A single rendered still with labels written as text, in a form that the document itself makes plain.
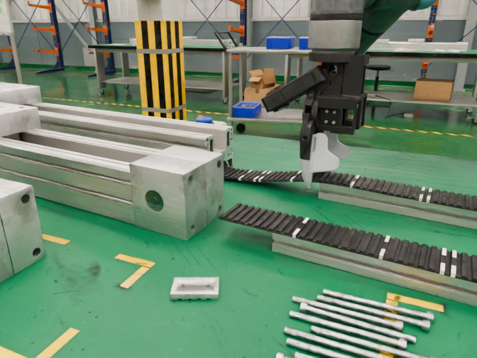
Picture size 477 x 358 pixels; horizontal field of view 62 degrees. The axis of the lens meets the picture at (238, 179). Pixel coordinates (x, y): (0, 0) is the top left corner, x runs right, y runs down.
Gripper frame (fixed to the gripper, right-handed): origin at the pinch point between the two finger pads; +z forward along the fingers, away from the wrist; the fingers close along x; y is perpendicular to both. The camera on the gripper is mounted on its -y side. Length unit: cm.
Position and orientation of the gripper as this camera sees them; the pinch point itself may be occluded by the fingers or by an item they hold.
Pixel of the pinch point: (310, 175)
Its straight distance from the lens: 68.6
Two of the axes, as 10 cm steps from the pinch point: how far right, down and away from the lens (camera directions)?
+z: 0.0, 9.3, 3.6
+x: 4.7, -3.1, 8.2
